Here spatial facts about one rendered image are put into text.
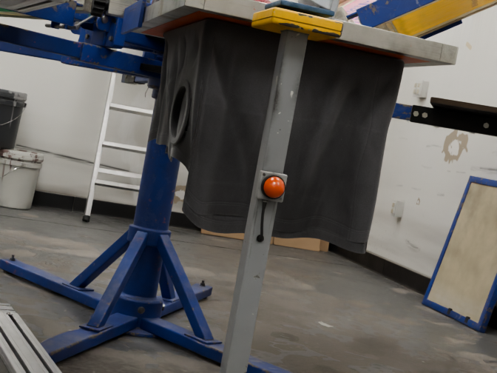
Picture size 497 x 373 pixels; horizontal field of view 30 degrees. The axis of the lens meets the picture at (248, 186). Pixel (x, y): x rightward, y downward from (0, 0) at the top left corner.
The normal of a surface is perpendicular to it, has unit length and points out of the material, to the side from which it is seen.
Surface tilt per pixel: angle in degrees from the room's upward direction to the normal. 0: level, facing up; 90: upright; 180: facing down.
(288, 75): 90
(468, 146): 90
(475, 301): 78
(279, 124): 90
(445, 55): 90
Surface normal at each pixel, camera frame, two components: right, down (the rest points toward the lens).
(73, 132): 0.27, 0.10
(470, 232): -0.89, -0.33
